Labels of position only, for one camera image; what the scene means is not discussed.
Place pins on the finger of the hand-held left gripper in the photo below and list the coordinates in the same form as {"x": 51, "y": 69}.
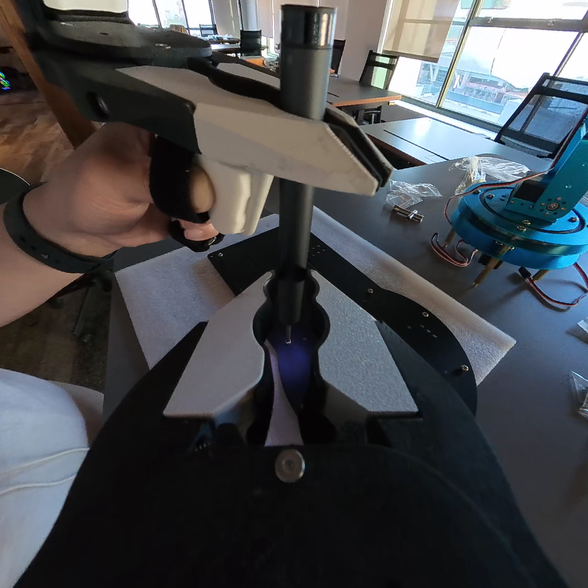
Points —
{"x": 257, "y": 138}
{"x": 248, "y": 72}

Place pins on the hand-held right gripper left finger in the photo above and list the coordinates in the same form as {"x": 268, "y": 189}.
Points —
{"x": 220, "y": 358}

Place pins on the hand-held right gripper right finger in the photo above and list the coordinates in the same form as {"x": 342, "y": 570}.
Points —
{"x": 363, "y": 363}

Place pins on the black metal base plate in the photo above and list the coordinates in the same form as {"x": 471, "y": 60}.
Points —
{"x": 413, "y": 335}

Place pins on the black electric screwdriver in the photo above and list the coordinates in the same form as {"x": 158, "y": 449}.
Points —
{"x": 303, "y": 92}

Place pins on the person's left forearm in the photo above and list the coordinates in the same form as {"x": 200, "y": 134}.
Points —
{"x": 18, "y": 294}

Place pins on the blue toy robot arm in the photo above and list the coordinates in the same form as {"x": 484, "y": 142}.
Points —
{"x": 505, "y": 220}

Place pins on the desk with wooden edge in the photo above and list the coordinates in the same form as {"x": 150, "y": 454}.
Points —
{"x": 358, "y": 92}

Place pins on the dark desk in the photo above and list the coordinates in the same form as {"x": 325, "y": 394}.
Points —
{"x": 413, "y": 138}
{"x": 528, "y": 459}

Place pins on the person's left hand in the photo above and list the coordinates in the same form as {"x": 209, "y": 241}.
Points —
{"x": 101, "y": 193}

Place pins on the white foam sheet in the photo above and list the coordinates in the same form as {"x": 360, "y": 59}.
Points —
{"x": 174, "y": 303}

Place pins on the small metal socket wrench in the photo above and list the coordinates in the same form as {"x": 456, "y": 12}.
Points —
{"x": 406, "y": 215}

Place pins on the small clear plastic bag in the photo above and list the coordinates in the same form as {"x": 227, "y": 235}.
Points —
{"x": 411, "y": 190}
{"x": 581, "y": 395}

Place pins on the black wristband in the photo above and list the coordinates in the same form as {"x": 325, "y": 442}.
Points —
{"x": 27, "y": 239}

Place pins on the beige roller blind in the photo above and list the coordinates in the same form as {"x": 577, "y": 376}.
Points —
{"x": 413, "y": 27}

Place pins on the person's white shirt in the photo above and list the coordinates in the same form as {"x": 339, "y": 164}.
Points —
{"x": 36, "y": 459}

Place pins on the large grid window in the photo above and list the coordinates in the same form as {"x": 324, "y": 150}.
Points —
{"x": 505, "y": 69}

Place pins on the black mesh office chair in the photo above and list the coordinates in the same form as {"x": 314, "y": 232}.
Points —
{"x": 542, "y": 115}

